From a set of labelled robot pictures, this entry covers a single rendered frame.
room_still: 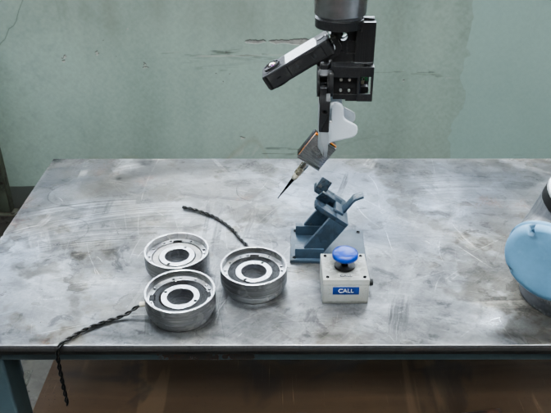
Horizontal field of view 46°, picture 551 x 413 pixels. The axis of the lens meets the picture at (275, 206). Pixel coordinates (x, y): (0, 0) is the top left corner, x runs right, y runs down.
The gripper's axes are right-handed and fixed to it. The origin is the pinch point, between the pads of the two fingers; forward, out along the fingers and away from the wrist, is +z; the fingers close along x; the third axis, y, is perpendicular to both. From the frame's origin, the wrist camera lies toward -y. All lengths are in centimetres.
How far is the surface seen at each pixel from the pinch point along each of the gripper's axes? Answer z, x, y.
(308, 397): 44.8, -10.5, -0.8
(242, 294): 17.6, -16.3, -11.5
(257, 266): 17.3, -9.3, -9.6
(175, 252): 17.6, -5.6, -23.5
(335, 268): 15.1, -12.4, 2.6
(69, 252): 19.7, -3.3, -42.5
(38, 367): 100, 50, -83
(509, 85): 44, 153, 78
